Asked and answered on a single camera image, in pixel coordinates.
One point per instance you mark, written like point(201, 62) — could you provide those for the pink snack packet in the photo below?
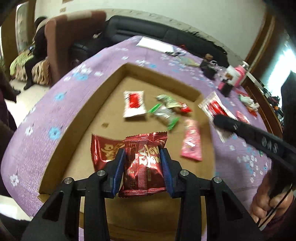
point(192, 141)

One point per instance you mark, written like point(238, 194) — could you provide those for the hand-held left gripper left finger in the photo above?
point(118, 169)

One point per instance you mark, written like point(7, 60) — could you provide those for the green beige snack packet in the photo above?
point(168, 100)

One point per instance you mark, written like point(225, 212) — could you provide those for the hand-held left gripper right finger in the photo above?
point(167, 171)

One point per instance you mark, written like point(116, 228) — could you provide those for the cardboard box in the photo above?
point(111, 111)

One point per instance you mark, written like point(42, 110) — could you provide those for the purple floral tablecloth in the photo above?
point(57, 111)

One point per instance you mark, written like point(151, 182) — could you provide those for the white cloth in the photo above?
point(248, 102)

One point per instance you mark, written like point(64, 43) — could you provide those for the large white red snack packet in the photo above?
point(210, 104)

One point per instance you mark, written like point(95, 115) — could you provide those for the small red cartoon snack packet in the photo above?
point(185, 108)

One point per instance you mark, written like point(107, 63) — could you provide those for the white paper sheets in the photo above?
point(155, 44)

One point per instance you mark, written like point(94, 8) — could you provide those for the person's right forearm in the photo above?
point(284, 223)

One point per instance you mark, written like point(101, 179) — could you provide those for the orange red plastic wrapper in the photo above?
point(253, 112)

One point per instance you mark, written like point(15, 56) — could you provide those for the brown armchair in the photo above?
point(62, 39)

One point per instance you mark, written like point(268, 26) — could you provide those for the black sofa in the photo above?
point(143, 27)

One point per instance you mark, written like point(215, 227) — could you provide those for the small wall plaque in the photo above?
point(63, 9)

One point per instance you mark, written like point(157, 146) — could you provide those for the small black bottle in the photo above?
point(208, 67)

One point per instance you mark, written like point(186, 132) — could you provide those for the red snack packet cartoon figure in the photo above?
point(242, 117)

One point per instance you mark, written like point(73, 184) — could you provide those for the clear green candy wrapper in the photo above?
point(164, 114)

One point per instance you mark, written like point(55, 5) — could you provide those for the person's right hand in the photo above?
point(261, 201)

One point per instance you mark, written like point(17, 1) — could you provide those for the dark red black object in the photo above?
point(225, 88)

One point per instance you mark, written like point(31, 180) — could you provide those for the small white red snack packet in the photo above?
point(134, 104)

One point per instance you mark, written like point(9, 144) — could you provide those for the dark maroon clothing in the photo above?
point(5, 104)

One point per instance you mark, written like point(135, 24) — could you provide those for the dark red snack packet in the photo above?
point(104, 150)
point(143, 166)

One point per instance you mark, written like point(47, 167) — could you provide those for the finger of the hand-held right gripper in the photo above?
point(249, 134)

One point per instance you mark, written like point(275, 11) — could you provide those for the yellow green cushion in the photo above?
point(19, 66)

